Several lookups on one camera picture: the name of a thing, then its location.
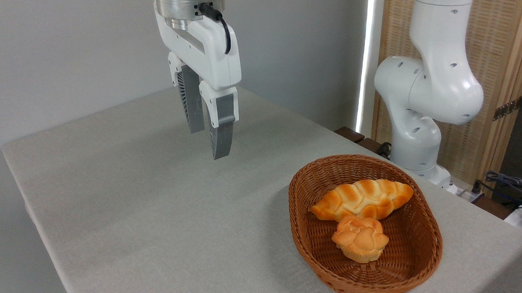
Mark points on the brown wicker basket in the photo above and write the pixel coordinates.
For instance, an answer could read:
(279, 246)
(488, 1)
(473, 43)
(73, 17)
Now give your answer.
(309, 240)

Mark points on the long braided bread loaf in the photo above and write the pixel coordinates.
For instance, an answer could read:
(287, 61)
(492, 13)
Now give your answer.
(362, 198)

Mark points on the wooden folding screen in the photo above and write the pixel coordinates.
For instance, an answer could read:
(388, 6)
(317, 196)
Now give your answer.
(498, 43)

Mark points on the white power strip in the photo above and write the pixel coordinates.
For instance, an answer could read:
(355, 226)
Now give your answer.
(464, 194)

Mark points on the metal screen hinge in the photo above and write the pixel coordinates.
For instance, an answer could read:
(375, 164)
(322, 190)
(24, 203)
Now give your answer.
(508, 108)

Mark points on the round flower-shaped bread bun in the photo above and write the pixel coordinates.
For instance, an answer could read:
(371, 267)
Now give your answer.
(359, 243)

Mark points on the grey tablecloth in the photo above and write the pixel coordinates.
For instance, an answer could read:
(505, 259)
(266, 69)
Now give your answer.
(144, 270)

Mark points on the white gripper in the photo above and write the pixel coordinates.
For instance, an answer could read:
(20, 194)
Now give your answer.
(208, 52)

